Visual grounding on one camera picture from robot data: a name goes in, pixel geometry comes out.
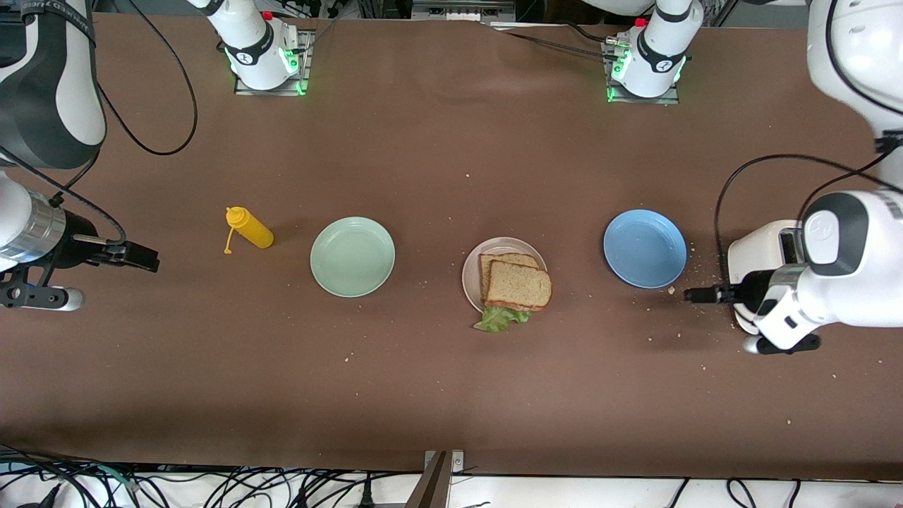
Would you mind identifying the beige plate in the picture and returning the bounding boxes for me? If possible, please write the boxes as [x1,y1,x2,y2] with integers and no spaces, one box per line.
[462,237,548,315]

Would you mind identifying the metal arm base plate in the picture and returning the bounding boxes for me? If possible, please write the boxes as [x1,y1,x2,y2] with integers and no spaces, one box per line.
[605,35,681,105]
[234,28,312,96]

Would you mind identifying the mint green plate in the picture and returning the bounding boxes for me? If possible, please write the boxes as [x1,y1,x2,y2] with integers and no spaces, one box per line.
[310,217,396,298]

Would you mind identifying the yellow mustard squeeze bottle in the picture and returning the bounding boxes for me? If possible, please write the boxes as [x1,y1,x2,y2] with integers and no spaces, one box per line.
[223,207,274,255]

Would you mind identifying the green lettuce leaf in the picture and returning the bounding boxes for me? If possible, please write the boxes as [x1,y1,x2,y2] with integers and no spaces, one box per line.
[473,305,532,334]

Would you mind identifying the brown toast bread slice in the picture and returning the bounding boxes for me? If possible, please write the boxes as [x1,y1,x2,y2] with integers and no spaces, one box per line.
[479,253,541,306]
[484,260,553,313]

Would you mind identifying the blue plate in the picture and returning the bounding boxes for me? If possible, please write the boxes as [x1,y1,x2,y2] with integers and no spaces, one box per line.
[603,209,688,289]

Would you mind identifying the white toaster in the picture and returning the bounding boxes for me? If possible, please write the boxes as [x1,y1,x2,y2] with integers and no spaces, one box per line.
[728,219,806,334]

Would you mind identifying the black base power cable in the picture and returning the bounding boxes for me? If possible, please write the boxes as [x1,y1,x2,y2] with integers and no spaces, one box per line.
[504,31,613,60]

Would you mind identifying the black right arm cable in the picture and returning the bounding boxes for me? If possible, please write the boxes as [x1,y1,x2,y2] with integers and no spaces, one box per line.
[0,0,199,244]

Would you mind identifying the brown table cover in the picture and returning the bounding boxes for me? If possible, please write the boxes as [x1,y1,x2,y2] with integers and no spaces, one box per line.
[0,13,903,482]

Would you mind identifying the teal cable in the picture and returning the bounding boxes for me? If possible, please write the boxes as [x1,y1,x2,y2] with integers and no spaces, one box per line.
[88,462,135,489]

